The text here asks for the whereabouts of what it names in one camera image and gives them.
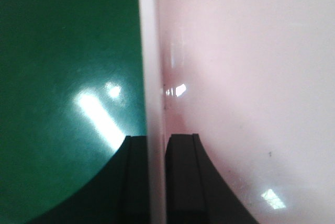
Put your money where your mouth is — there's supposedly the pink plastic bin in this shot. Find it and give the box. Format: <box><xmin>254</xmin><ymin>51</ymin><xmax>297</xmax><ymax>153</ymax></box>
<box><xmin>139</xmin><ymin>0</ymin><xmax>334</xmax><ymax>223</ymax></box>

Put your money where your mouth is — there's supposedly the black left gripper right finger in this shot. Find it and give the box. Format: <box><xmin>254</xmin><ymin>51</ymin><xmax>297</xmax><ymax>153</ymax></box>
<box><xmin>165</xmin><ymin>134</ymin><xmax>257</xmax><ymax>223</ymax></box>

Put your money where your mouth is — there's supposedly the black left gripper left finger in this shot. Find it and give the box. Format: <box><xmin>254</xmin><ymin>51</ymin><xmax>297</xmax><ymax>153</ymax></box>
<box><xmin>26</xmin><ymin>135</ymin><xmax>151</xmax><ymax>224</ymax></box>

